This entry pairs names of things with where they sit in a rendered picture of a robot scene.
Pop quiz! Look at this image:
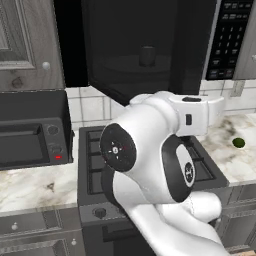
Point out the grey wall socket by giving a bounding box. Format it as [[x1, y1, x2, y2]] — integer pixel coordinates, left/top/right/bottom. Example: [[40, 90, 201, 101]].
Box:
[[230, 79, 246, 98]]

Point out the grey wood cupboard door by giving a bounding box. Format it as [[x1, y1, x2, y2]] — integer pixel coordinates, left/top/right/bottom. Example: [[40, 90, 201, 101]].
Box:
[[232, 0, 256, 81], [0, 0, 66, 93]]

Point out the green round fruit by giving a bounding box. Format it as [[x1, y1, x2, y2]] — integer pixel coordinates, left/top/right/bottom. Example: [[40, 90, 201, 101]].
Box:
[[231, 137, 247, 150]]

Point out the black gas hob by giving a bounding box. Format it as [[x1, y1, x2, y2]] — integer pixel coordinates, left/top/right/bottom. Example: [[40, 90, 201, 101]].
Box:
[[77, 125, 231, 206]]

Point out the grey drawer front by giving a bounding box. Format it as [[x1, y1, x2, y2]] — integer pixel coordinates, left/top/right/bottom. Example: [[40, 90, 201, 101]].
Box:
[[229, 182, 256, 205], [0, 207, 82, 242]]

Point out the dark glass microwave door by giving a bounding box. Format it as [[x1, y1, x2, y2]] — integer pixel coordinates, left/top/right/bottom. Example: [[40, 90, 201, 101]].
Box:
[[80, 0, 218, 107]]

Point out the grey base cupboard door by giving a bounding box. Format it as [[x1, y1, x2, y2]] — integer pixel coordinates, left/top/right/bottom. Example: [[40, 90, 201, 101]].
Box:
[[0, 237, 86, 256], [215, 205, 256, 253]]

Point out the black oven knob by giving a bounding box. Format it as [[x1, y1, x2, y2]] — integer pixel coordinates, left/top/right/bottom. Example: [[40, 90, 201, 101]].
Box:
[[92, 206, 107, 220]]

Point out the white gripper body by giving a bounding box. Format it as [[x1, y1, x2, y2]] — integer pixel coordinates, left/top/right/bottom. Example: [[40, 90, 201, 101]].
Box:
[[205, 95, 227, 127]]

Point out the dark cylindrical cup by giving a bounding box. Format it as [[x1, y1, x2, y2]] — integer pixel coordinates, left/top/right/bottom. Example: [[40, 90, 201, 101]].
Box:
[[138, 46, 157, 67]]

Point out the dark oven door handle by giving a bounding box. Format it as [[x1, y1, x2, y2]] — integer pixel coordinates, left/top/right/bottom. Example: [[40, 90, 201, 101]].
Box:
[[101, 224, 135, 243]]

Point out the black microwave oven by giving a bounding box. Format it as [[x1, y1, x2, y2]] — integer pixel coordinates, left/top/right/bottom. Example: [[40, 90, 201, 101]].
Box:
[[53, 0, 256, 96]]

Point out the black toaster oven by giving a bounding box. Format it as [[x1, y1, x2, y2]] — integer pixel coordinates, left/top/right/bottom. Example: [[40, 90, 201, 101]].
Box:
[[0, 88, 75, 171]]

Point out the dark grey oven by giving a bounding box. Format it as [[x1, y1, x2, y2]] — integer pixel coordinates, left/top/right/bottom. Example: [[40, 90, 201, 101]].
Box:
[[77, 199, 158, 256]]

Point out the round microwave plate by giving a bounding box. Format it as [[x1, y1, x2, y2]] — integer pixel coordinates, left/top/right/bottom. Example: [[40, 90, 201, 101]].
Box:
[[105, 59, 176, 76]]

